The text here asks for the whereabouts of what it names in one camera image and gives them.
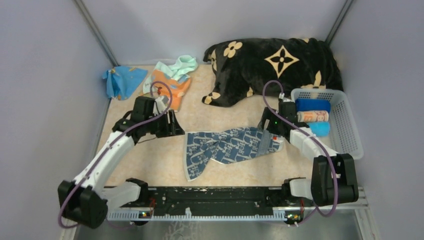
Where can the aluminium rail frame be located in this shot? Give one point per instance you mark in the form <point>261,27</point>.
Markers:
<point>137,202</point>

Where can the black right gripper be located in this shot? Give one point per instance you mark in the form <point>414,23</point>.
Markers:
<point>265,116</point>

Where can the white plastic basket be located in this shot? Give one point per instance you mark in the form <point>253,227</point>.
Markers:
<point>343,135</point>

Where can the cyan rolled towel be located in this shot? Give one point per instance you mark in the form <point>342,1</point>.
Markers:
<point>320,129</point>

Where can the beige orange rolled towel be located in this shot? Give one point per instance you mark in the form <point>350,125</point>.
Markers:
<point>313,116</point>

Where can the mint green towel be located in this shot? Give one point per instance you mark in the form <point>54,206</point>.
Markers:
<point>178,71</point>

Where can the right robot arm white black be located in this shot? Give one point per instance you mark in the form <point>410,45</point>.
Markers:
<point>333,178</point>

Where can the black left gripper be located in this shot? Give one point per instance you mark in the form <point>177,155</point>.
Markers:
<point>173,128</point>

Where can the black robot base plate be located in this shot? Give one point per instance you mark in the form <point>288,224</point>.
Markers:
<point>254,203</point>

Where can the dark blue rolled towel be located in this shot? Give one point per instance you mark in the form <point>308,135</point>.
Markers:
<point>308,104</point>

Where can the black beige flower blanket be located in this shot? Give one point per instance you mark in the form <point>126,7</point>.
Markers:
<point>269,66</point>

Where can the orange polka dot towel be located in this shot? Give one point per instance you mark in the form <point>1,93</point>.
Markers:
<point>178,88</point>

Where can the blue white patterned towel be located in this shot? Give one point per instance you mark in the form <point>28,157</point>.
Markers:
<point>227,147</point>

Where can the light blue crumpled cloth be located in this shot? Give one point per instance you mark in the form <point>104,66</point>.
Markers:
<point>122,81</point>

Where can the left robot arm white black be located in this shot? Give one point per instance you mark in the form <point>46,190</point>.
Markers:
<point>109,155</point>

